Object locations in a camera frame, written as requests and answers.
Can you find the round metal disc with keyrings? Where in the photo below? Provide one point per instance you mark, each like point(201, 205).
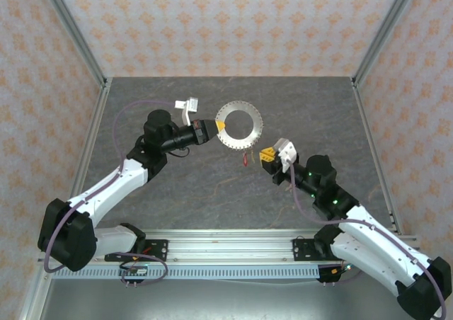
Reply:
point(239, 143)

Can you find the small black control board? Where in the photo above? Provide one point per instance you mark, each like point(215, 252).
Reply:
point(334, 272)
point(136, 270)

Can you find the aluminium frame side rail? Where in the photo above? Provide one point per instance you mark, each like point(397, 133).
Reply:
point(375, 150)
point(70, 192)

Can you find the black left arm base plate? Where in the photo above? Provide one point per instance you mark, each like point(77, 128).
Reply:
point(155, 251)

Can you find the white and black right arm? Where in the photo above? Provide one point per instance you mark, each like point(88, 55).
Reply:
point(371, 242)

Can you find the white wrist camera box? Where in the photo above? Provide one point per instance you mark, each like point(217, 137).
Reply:
point(189, 105)
point(286, 152)

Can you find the aluminium frame post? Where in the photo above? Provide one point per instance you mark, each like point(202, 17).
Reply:
point(74, 29)
point(385, 29)

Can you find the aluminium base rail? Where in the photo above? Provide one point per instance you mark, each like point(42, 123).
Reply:
point(230, 249)

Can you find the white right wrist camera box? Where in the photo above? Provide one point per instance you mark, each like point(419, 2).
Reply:
point(286, 152)

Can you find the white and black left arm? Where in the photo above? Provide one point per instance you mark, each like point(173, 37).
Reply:
point(106, 189)

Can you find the red key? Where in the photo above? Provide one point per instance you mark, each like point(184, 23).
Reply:
point(245, 160)

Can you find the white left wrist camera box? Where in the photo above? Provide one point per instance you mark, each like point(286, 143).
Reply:
point(189, 105)

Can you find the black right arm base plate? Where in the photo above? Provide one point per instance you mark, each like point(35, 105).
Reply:
point(304, 249)

